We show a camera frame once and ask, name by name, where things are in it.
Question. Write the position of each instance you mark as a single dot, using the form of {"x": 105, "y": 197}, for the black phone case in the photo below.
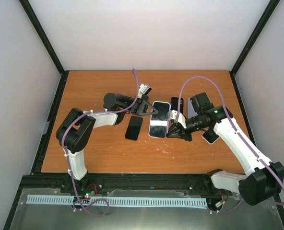
{"x": 174, "y": 104}

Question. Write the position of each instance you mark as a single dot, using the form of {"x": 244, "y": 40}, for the phone in pink case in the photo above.
{"x": 210, "y": 136}

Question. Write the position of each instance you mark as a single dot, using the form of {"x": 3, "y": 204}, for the left black frame post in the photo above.
{"x": 28, "y": 9}

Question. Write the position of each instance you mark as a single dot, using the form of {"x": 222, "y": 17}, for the right black frame post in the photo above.
{"x": 266, "y": 15}

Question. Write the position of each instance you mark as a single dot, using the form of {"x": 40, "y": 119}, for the metal sheet front panel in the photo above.
{"x": 234, "y": 215}

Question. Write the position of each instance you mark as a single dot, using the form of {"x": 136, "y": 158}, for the light blue slotted cable duct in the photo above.
{"x": 118, "y": 201}

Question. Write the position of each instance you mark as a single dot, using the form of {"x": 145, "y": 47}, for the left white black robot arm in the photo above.
{"x": 75, "y": 131}

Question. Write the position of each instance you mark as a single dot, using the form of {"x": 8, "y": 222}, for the black frame post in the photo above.
{"x": 266, "y": 15}
{"x": 28, "y": 9}

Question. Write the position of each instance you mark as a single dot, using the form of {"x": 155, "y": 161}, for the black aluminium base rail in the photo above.
{"x": 102, "y": 183}

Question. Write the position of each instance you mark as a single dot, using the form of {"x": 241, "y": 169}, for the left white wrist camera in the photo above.
{"x": 144, "y": 89}

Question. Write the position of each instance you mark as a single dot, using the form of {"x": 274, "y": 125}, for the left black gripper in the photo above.
{"x": 142, "y": 110}

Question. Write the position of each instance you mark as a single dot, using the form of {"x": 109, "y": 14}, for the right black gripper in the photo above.
{"x": 182, "y": 133}

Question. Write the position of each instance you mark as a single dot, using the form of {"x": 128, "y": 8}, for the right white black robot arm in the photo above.
{"x": 262, "y": 178}

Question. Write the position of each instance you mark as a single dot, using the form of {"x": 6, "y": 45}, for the phone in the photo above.
{"x": 159, "y": 122}
{"x": 190, "y": 110}
{"x": 210, "y": 136}

